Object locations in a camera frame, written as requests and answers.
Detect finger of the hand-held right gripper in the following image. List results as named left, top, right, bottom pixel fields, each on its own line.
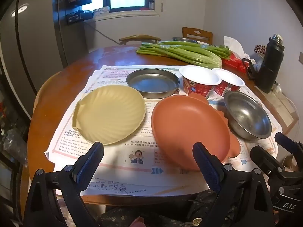
left=275, top=132, right=303, bottom=158
left=250, top=145, right=286, bottom=178

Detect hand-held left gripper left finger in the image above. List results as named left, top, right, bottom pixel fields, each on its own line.
left=24, top=141, right=105, bottom=227

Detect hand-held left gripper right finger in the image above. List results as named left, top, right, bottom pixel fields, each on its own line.
left=192, top=141, right=275, bottom=227

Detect steel bowl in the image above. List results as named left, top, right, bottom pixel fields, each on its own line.
left=223, top=91, right=272, bottom=140

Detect orange plastic plate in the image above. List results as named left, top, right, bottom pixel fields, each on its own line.
left=151, top=93, right=241, bottom=172

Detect yellow shell-shaped plate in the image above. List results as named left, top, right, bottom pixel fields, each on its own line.
left=72, top=85, right=146, bottom=146

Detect red instant noodle cup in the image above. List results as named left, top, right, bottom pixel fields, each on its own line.
left=212, top=68, right=245, bottom=96
left=179, top=65, right=221, bottom=98

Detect steel plate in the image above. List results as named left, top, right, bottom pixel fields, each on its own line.
left=126, top=68, right=180, bottom=98

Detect printed newspaper sheets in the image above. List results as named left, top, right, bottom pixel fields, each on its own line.
left=45, top=65, right=284, bottom=197

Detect dark floral clothing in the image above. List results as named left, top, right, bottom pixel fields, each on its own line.
left=99, top=189, right=220, bottom=227

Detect clear plastic bag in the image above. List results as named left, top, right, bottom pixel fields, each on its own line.
left=2, top=128, right=29, bottom=163

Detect black thermos bottle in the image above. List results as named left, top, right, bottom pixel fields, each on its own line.
left=254, top=34, right=284, bottom=94

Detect red tissue pack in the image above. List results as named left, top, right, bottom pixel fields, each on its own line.
left=221, top=52, right=251, bottom=74

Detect polka dot pouch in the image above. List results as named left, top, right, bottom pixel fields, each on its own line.
left=253, top=44, right=267, bottom=55

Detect celery bunch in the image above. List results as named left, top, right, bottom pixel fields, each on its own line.
left=136, top=41, right=231, bottom=68

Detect steel basin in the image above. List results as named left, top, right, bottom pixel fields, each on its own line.
left=172, top=37, right=198, bottom=43

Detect curved-back wooden chair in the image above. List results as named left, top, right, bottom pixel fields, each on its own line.
left=118, top=35, right=161, bottom=45

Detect grey refrigerator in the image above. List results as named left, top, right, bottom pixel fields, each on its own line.
left=0, top=0, right=69, bottom=121

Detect wooden chair with cutout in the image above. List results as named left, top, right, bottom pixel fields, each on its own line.
left=182, top=27, right=213, bottom=45

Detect thin cable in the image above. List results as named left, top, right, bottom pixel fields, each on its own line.
left=84, top=21, right=121, bottom=44

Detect black wall rack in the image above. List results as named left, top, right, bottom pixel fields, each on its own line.
left=58, top=0, right=93, bottom=24

